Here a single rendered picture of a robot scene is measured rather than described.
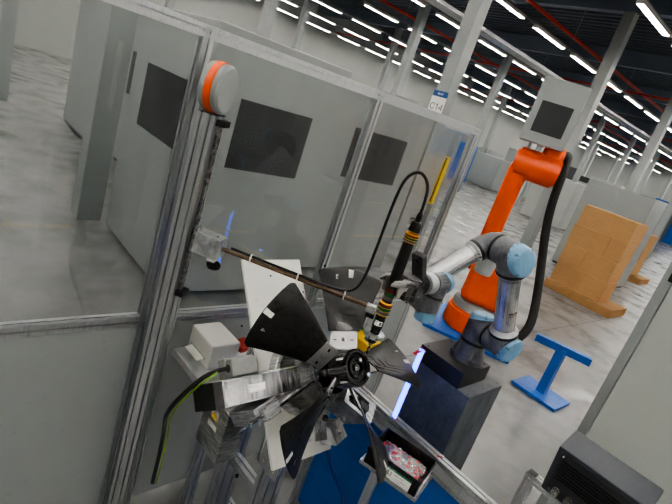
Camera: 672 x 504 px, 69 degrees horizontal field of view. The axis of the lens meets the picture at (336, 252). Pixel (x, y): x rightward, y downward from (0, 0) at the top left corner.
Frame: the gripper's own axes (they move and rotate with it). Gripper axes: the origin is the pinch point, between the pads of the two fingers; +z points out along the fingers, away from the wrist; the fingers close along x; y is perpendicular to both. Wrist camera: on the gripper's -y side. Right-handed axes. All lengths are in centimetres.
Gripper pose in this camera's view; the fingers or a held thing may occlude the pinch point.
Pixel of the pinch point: (388, 279)
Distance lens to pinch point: 154.8
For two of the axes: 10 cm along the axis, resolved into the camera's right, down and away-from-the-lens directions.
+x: -6.4, -4.2, 6.4
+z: -7.0, -0.2, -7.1
